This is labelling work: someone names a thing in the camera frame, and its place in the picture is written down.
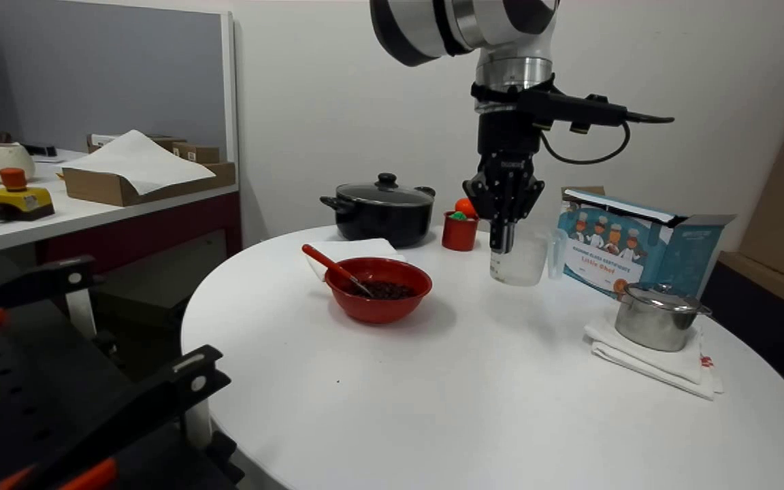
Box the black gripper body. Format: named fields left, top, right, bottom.
left=479, top=111, right=539, bottom=252

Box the clear plastic measuring cup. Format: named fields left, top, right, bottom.
left=490, top=228, right=551, bottom=285

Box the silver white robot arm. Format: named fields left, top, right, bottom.
left=371, top=0, right=561, bottom=252

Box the red cup with orange ball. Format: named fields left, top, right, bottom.
left=442, top=199, right=479, bottom=250

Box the blue illustrated box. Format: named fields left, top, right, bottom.
left=552, top=188, right=731, bottom=296

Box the black pot with lid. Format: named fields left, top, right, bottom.
left=321, top=172, right=435, bottom=247

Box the red bowl of beans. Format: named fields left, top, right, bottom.
left=325, top=255, right=433, bottom=325

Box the white folded towel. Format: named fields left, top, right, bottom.
left=307, top=239, right=407, bottom=261

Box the small silver metal pot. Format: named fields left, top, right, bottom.
left=615, top=284, right=708, bottom=350

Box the white napkin under pot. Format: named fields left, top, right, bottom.
left=585, top=322, right=725, bottom=401

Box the cardboard box with paper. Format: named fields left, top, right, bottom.
left=60, top=130, right=234, bottom=206

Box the white side desk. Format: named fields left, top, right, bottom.
left=0, top=163, right=243, bottom=273

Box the yellow emergency stop button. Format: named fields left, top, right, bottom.
left=0, top=167, right=56, bottom=220

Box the black wrist camera with cable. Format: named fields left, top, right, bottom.
left=472, top=82, right=661, bottom=167

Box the orange handled spoon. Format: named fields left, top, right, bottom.
left=303, top=246, right=373, bottom=296

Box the black metal stand frame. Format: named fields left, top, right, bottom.
left=0, top=259, right=239, bottom=490

